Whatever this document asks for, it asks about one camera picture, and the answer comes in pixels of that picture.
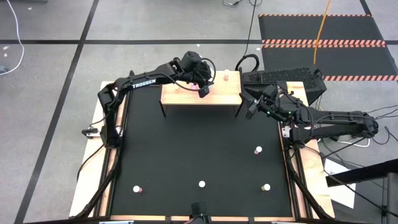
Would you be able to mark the silver bracket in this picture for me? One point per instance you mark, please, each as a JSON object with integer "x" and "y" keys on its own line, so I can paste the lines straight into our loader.
{"x": 284, "y": 222}
{"x": 116, "y": 222}

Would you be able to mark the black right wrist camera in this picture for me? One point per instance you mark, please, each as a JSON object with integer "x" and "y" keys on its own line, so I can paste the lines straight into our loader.
{"x": 252, "y": 108}

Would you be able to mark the grey metal post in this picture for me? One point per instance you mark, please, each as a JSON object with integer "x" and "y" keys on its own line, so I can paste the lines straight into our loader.
{"x": 392, "y": 199}

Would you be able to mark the white paper sheet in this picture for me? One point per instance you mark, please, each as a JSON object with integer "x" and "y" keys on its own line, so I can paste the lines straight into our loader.
{"x": 342, "y": 193}

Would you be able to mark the wooden shelf black legs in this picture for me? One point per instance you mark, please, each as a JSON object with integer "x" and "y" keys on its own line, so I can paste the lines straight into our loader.
{"x": 224, "y": 93}

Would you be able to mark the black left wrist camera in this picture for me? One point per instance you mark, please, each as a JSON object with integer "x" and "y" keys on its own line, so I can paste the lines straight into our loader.
{"x": 204, "y": 92}

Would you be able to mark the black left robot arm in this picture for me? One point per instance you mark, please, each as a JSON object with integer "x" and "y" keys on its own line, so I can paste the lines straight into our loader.
{"x": 164, "y": 74}

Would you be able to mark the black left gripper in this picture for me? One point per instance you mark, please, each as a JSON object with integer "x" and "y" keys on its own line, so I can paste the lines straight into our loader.
{"x": 200, "y": 74}

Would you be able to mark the black desk edge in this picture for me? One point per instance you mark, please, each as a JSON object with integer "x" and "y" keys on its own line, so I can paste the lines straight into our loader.
{"x": 373, "y": 169}

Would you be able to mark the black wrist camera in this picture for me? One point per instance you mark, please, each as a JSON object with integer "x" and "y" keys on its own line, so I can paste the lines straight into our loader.
{"x": 252, "y": 108}
{"x": 204, "y": 92}

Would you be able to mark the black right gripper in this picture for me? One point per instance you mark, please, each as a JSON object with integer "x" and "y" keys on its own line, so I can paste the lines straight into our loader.
{"x": 276, "y": 105}

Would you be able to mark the person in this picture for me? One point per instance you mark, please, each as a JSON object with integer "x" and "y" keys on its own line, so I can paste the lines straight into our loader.
{"x": 199, "y": 210}

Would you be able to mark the yellow medicine bottle white cap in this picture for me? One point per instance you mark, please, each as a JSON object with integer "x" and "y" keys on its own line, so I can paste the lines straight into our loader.
{"x": 266, "y": 187}

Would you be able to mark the red medicine bottle white cap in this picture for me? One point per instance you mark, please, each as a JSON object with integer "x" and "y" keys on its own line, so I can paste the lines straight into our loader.
{"x": 202, "y": 183}
{"x": 136, "y": 188}
{"x": 226, "y": 74}

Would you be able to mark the black table mat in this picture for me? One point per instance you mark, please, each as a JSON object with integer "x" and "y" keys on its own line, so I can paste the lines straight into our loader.
{"x": 186, "y": 174}

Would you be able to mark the black striped floor mat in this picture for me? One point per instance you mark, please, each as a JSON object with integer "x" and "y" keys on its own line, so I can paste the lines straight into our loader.
{"x": 348, "y": 28}

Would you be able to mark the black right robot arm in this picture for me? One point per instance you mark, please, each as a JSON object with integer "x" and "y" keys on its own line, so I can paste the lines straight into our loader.
{"x": 342, "y": 119}

